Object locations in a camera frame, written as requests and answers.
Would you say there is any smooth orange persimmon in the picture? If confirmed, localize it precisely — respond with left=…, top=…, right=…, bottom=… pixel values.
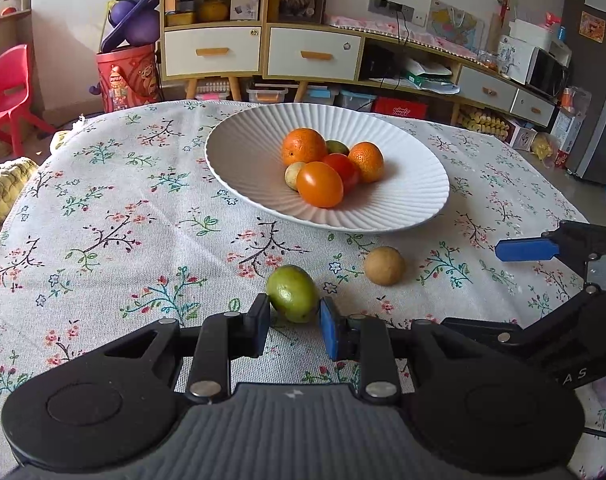
left=296, top=161, right=345, bottom=209

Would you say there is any brown kiwi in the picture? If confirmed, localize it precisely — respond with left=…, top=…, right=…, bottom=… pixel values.
left=284, top=161, right=308, bottom=192
left=364, top=246, right=406, bottom=287

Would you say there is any wooden cabinet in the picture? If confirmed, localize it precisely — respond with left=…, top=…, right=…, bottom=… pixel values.
left=159, top=0, right=366, bottom=103

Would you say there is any white stand drawer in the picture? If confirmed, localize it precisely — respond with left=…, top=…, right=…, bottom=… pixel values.
left=458, top=67, right=518, bottom=111
left=511, top=89, right=556, bottom=128

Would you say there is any map print bag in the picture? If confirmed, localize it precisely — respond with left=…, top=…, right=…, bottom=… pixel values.
left=427, top=0, right=484, bottom=53

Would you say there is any grey refrigerator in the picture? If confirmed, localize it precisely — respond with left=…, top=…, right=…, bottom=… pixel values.
left=565, top=0, right=606, bottom=186

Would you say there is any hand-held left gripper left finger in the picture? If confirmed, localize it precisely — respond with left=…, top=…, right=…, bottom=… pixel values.
left=103, top=294, right=271, bottom=401

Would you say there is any white ribbed plate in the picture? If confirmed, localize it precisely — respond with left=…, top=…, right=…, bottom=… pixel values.
left=204, top=102, right=451, bottom=233

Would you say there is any yellow bead toy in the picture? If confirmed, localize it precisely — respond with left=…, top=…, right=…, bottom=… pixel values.
left=455, top=107, right=511, bottom=138

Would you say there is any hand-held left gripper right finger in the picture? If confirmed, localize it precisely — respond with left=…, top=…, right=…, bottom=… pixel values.
left=319, top=297, right=484, bottom=401

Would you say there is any purple toy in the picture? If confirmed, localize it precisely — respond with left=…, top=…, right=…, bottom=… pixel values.
left=100, top=0, right=161, bottom=53

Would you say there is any red plastic chair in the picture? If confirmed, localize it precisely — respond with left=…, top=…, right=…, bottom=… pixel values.
left=0, top=44, right=54, bottom=156

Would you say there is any red printed bucket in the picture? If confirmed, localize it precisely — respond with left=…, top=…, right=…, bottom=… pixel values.
left=96, top=44, right=163, bottom=113

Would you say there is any small tangerine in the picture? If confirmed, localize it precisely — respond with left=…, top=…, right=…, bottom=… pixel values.
left=348, top=141, right=386, bottom=184

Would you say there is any pile of papers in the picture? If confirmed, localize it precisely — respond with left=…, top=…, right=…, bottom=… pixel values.
left=378, top=57, right=461, bottom=96

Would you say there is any red flat box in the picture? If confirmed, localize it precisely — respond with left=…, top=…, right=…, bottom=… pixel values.
left=373, top=97, right=429, bottom=120

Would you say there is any clear storage box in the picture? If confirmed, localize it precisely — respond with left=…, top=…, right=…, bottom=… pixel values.
left=246, top=85, right=289, bottom=105
left=195, top=77, right=231, bottom=101

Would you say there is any beige knitted blanket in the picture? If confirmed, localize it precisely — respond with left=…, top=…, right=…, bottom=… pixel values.
left=0, top=157, right=39, bottom=256

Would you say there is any white cabinet drawer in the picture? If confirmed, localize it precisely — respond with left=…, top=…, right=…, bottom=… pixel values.
left=164, top=27, right=261, bottom=77
left=268, top=27, right=362, bottom=81

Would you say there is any small patterned box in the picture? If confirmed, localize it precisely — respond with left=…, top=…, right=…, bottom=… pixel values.
left=510, top=125, right=536, bottom=151

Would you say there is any floral tablecloth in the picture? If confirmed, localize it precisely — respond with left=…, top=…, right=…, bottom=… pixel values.
left=0, top=100, right=606, bottom=480

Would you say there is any red tomato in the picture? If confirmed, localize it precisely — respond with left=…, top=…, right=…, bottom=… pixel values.
left=321, top=153, right=361, bottom=195

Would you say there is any yellow round jar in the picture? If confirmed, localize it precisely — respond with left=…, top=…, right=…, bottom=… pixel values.
left=199, top=0, right=229, bottom=22

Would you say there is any black cable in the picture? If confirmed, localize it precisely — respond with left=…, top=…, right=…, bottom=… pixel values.
left=580, top=400, right=606, bottom=436

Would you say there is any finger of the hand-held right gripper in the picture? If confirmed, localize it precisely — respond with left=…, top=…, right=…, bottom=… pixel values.
left=495, top=220, right=606, bottom=275
left=440, top=284, right=602, bottom=357

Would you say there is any black microwave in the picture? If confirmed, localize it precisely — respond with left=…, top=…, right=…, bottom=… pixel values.
left=525, top=47, right=571, bottom=98

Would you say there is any yellow snack bag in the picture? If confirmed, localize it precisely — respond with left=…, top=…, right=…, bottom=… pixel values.
left=530, top=132, right=558, bottom=161

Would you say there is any large orange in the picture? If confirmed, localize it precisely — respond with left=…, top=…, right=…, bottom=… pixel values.
left=281, top=128, right=330, bottom=168

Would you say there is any wall socket panel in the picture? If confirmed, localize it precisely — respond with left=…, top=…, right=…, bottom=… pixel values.
left=368, top=0, right=415, bottom=26

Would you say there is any white carton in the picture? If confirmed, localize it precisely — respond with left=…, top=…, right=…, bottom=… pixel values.
left=230, top=0, right=260, bottom=21

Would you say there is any pink cloth runner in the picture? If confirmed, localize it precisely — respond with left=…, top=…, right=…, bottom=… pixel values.
left=328, top=15, right=478, bottom=56

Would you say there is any blue lidded storage box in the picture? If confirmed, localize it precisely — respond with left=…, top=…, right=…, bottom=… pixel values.
left=339, top=91, right=378, bottom=112
left=303, top=86, right=341, bottom=106

